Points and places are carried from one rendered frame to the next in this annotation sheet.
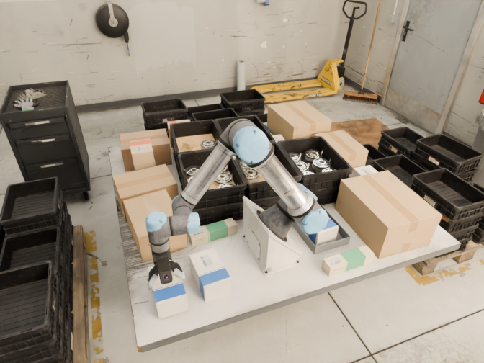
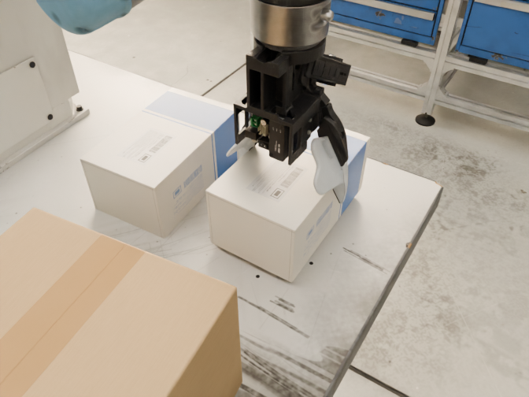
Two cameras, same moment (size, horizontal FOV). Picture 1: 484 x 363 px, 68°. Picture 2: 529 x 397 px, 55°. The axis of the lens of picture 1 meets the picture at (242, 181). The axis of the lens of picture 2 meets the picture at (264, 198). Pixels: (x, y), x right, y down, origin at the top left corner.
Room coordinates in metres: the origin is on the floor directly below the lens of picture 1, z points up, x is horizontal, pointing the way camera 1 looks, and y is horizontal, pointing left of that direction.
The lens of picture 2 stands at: (1.28, 0.67, 1.19)
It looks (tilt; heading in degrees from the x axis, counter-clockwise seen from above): 43 degrees down; 234
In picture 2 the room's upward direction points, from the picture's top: straight up
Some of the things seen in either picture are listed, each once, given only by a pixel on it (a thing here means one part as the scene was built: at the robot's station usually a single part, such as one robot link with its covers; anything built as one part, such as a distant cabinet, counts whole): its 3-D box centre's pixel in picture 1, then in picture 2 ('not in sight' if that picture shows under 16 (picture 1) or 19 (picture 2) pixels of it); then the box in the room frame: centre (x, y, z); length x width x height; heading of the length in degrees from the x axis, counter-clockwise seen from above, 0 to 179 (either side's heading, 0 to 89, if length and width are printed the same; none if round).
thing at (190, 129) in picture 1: (197, 143); not in sight; (2.00, 0.28, 0.87); 0.40 x 0.30 x 0.11; 16
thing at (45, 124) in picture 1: (52, 145); not in sight; (2.67, 1.62, 0.45); 0.60 x 0.45 x 0.90; 21
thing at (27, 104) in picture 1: (24, 104); not in sight; (2.53, 1.65, 0.88); 0.25 x 0.19 x 0.03; 21
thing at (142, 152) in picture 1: (142, 151); not in sight; (1.85, 0.60, 0.89); 0.16 x 0.12 x 0.07; 19
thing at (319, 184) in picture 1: (311, 163); not in sight; (1.78, -0.40, 0.87); 0.40 x 0.30 x 0.11; 16
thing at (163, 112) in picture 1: (166, 127); not in sight; (3.22, 0.76, 0.37); 0.40 x 0.30 x 0.45; 111
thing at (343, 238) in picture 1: (317, 227); not in sight; (1.38, -0.40, 0.73); 0.27 x 0.20 x 0.05; 22
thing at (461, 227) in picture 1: (439, 212); not in sight; (1.96, -1.40, 0.37); 0.40 x 0.30 x 0.45; 21
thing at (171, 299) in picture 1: (168, 288); (291, 189); (0.96, 0.30, 0.76); 0.20 x 0.12 x 0.09; 21
